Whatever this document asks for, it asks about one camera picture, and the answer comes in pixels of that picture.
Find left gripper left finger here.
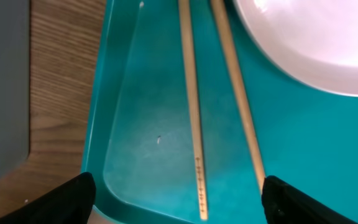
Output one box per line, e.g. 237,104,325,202
0,172,96,224

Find teal plastic tray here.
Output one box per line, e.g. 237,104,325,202
82,1,358,223

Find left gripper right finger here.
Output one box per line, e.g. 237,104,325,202
261,175,356,224

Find wooden chopstick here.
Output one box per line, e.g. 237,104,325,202
178,0,208,221
211,0,265,192

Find large white plate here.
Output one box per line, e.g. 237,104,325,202
234,0,358,96

